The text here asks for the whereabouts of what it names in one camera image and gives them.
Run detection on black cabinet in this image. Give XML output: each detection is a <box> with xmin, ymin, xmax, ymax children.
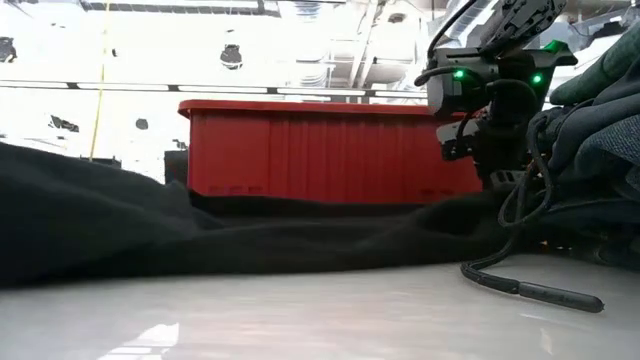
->
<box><xmin>79</xmin><ymin>156</ymin><xmax>123</xmax><ymax>169</ymax></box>

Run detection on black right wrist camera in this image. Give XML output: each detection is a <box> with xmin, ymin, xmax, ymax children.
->
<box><xmin>437</xmin><ymin>119</ymin><xmax>481</xmax><ymax>162</ymax></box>

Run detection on black monitor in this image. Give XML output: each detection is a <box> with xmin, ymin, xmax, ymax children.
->
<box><xmin>163</xmin><ymin>149</ymin><xmax>190</xmax><ymax>186</ymax></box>

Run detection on yellow hanging cable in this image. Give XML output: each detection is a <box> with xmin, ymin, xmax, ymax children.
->
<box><xmin>88</xmin><ymin>0</ymin><xmax>112</xmax><ymax>162</ymax></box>

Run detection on black ceiling lamp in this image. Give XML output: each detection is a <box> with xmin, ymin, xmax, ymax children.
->
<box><xmin>0</xmin><ymin>36</ymin><xmax>18</xmax><ymax>64</ymax></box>
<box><xmin>219</xmin><ymin>43</ymin><xmax>244</xmax><ymax>71</ymax></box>

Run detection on red plastic bin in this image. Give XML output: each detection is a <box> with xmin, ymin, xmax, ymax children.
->
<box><xmin>178</xmin><ymin>98</ymin><xmax>485</xmax><ymax>205</ymax></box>

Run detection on silver ventilation duct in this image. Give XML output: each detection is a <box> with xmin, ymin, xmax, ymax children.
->
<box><xmin>428</xmin><ymin>0</ymin><xmax>496</xmax><ymax>51</ymax></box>

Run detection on black knit garment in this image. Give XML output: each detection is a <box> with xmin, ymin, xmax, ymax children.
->
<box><xmin>0</xmin><ymin>142</ymin><xmax>509</xmax><ymax>290</ymax></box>

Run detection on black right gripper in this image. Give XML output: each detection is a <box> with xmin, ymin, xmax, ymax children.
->
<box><xmin>427</xmin><ymin>47</ymin><xmax>579</xmax><ymax>190</ymax></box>

